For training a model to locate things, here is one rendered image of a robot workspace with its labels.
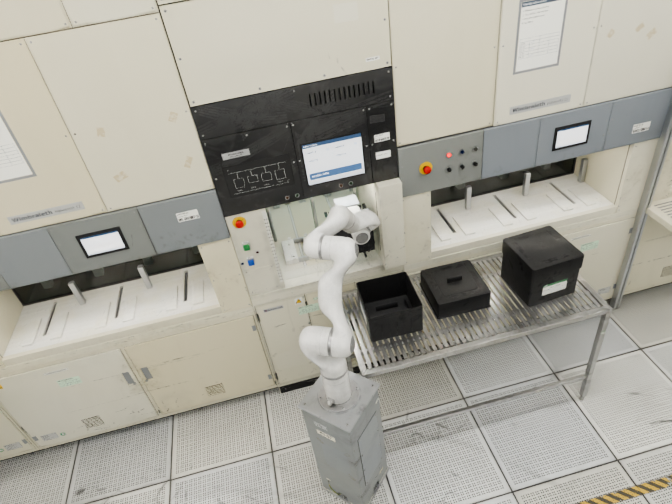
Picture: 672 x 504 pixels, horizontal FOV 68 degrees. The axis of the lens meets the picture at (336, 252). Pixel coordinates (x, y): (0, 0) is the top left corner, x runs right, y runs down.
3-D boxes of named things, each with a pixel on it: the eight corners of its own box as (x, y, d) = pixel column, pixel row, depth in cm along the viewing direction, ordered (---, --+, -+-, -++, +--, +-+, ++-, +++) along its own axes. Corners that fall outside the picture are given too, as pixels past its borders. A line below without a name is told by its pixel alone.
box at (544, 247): (528, 308, 256) (533, 271, 241) (498, 275, 278) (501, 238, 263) (577, 292, 260) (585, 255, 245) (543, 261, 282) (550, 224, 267)
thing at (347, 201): (335, 264, 272) (327, 216, 253) (328, 244, 289) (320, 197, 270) (378, 254, 275) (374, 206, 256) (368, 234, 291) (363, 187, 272)
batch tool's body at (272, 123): (281, 399, 322) (189, 112, 203) (265, 303, 397) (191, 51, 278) (411, 365, 331) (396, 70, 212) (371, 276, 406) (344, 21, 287)
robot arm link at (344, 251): (320, 350, 215) (357, 354, 210) (311, 358, 203) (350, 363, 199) (324, 234, 209) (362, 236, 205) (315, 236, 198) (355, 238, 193)
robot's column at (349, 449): (365, 513, 260) (349, 431, 214) (321, 488, 274) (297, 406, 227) (390, 468, 277) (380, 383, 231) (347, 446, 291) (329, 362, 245)
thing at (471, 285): (437, 319, 258) (437, 301, 250) (419, 283, 281) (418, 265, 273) (491, 306, 260) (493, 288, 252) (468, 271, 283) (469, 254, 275)
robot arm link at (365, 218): (361, 196, 219) (375, 211, 248) (331, 216, 221) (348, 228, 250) (372, 213, 216) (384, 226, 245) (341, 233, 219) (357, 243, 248)
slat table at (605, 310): (374, 460, 282) (362, 375, 236) (349, 377, 329) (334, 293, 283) (585, 399, 295) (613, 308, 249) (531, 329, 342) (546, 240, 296)
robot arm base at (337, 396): (345, 419, 219) (340, 393, 207) (310, 402, 228) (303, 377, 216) (367, 387, 230) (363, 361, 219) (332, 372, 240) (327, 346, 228)
